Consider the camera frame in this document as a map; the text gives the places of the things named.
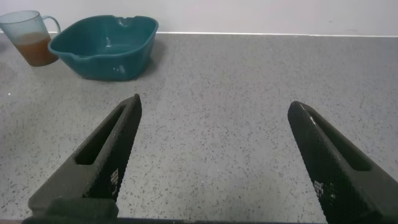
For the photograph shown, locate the brown liquid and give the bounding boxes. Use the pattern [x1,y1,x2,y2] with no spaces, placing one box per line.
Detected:
[14,32,59,67]

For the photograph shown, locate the clear plastic measuring jug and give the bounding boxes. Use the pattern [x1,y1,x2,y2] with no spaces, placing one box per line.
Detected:
[0,10,62,67]

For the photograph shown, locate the teal plastic basin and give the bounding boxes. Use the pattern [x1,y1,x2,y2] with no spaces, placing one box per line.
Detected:
[47,14,159,82]

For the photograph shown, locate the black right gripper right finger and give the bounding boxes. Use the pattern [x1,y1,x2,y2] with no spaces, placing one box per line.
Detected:
[287,100,398,224]

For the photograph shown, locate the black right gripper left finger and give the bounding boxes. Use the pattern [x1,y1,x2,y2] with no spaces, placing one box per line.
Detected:
[27,93,143,218]

